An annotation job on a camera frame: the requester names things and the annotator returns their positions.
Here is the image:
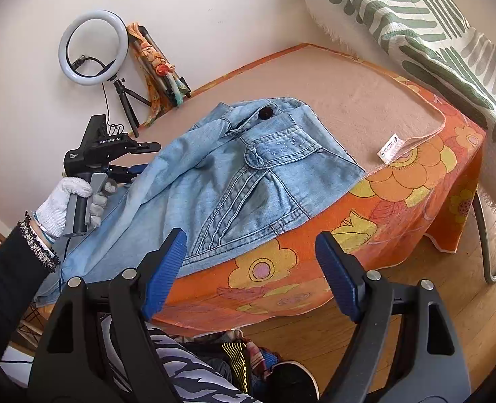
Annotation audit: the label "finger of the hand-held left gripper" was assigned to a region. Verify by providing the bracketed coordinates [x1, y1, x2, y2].
[104, 161, 151, 186]

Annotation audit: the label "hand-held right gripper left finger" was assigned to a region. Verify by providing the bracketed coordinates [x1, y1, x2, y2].
[26, 227, 188, 403]

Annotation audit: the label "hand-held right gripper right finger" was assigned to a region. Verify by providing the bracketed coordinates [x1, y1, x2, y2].
[315, 231, 472, 403]

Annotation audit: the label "light blue denim pants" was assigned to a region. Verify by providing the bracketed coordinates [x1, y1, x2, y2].
[34, 97, 367, 308]

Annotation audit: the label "person's left forearm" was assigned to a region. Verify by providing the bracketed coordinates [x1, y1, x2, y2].
[0, 220, 61, 372]

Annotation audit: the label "person's left hand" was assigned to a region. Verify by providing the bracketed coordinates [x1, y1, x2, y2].
[35, 171, 118, 240]

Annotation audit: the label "small black tripod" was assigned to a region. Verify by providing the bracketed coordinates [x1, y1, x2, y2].
[103, 73, 154, 138]

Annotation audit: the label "orange floral bed cover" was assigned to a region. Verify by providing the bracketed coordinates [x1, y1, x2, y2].
[136, 42, 489, 339]

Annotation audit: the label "grey folded tripod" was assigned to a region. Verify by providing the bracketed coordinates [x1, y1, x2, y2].
[128, 25, 192, 107]

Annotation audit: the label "folded tripod with colourful scarf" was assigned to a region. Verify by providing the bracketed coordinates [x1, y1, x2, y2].
[126, 21, 192, 129]

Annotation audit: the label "zebra print trousers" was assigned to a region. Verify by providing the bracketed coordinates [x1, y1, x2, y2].
[97, 315, 255, 403]

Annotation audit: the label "colourful clothes pile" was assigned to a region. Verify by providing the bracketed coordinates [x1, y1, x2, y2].
[195, 328, 283, 403]

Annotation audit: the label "black shoe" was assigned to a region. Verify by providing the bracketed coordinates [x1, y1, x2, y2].
[268, 359, 321, 403]

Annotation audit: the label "beige blanket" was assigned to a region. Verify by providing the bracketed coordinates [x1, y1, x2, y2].
[136, 43, 447, 177]

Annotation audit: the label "green striped white cloth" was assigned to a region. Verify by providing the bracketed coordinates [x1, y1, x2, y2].
[294, 0, 496, 161]

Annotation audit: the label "black ring light cable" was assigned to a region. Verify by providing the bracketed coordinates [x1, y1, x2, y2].
[101, 83, 127, 135]

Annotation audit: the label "white ring light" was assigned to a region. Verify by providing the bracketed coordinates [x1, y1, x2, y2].
[58, 9, 130, 85]

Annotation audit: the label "black beaded bracelets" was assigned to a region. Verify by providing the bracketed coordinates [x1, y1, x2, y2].
[18, 211, 61, 268]

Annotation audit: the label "metal chair frame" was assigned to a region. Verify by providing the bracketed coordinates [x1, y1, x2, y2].
[472, 185, 496, 285]

